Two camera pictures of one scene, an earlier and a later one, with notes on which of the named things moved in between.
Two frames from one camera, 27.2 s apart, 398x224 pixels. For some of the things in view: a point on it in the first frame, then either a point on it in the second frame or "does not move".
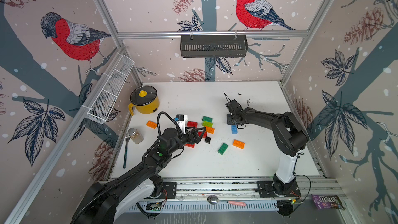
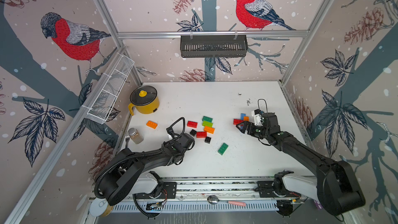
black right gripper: (231, 122) to (246, 126)
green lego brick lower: (223, 149) does not move
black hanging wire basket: (216, 46) does not move
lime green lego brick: (207, 123) does not move
